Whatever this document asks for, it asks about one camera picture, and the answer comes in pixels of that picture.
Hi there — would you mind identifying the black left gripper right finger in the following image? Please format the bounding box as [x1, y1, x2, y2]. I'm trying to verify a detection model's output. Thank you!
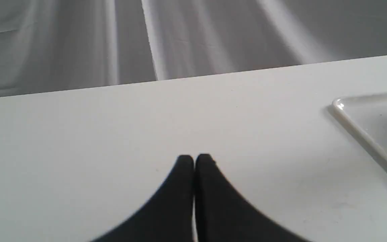
[195, 154, 306, 242]

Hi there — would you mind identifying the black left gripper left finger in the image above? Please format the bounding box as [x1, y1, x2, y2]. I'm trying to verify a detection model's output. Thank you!
[95, 155, 195, 242]

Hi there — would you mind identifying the white plastic tray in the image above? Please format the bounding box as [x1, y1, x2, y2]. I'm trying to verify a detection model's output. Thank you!
[331, 92, 387, 172]

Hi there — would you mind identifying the grey backdrop cloth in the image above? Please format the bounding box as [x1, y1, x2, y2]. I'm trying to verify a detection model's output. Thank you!
[0, 0, 387, 97]

